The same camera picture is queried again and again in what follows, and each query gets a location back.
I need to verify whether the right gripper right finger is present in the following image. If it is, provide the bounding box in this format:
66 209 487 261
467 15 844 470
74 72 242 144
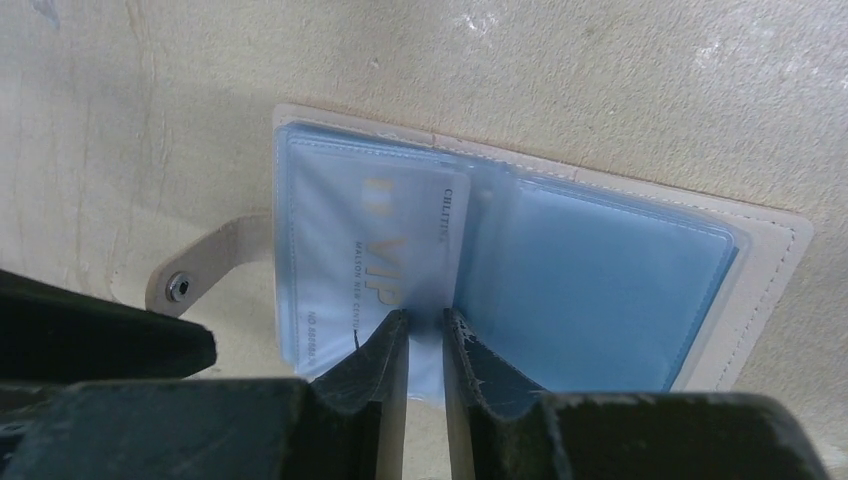
443 309 547 479

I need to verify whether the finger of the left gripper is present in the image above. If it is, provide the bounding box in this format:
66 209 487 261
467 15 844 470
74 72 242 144
1 271 217 383

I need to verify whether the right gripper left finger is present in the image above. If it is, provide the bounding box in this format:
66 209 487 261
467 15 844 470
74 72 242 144
309 310 409 479

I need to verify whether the white VIP card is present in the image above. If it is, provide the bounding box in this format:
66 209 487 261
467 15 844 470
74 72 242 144
284 154 470 375

